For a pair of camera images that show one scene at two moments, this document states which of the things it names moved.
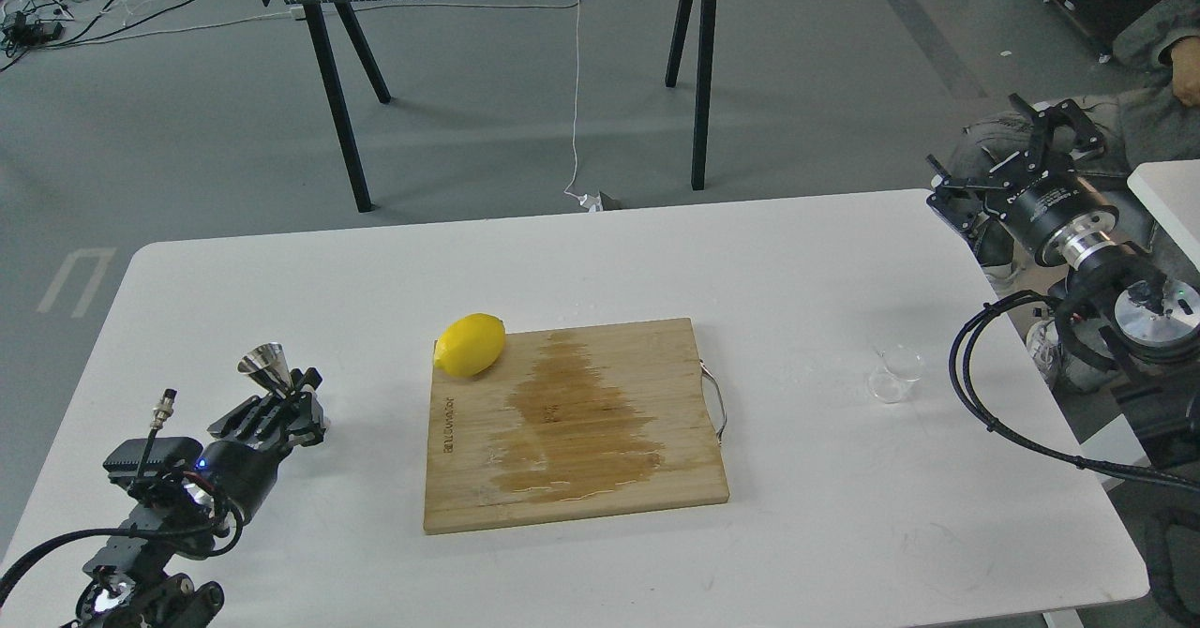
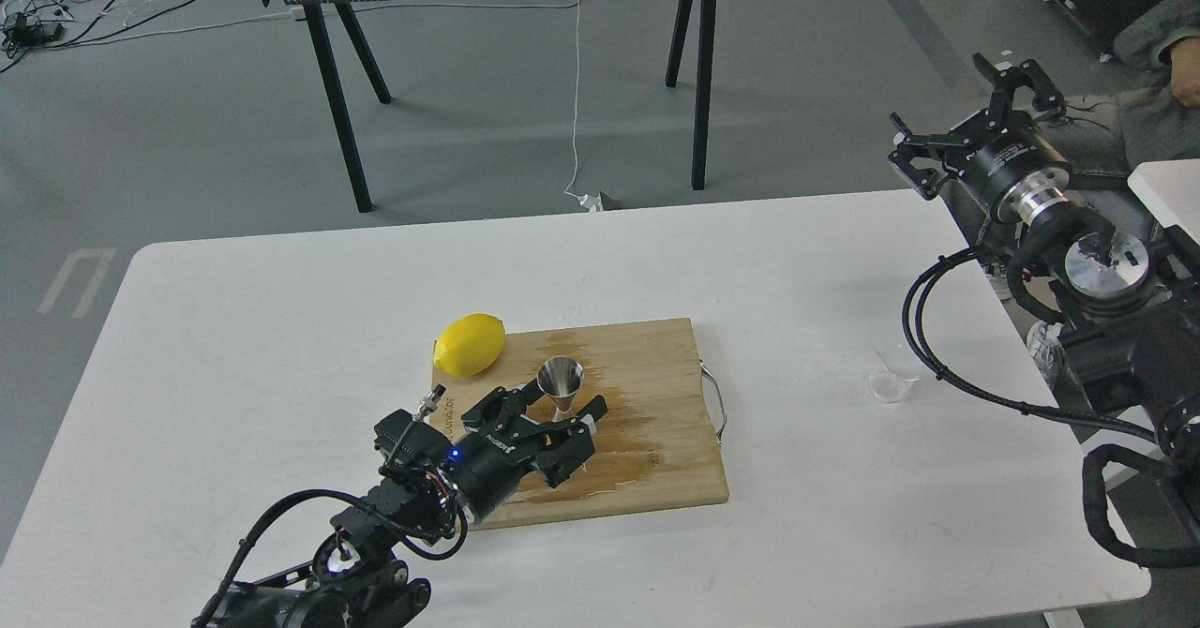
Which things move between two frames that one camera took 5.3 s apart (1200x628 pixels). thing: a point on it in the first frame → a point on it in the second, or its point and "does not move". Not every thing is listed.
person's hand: (1185, 60) does not move
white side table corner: (1170, 190) does not move
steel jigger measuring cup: (269, 364) → (560, 378)
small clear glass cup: (897, 369) does not move
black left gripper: (237, 469) → (486, 466)
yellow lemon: (470, 345) does not move
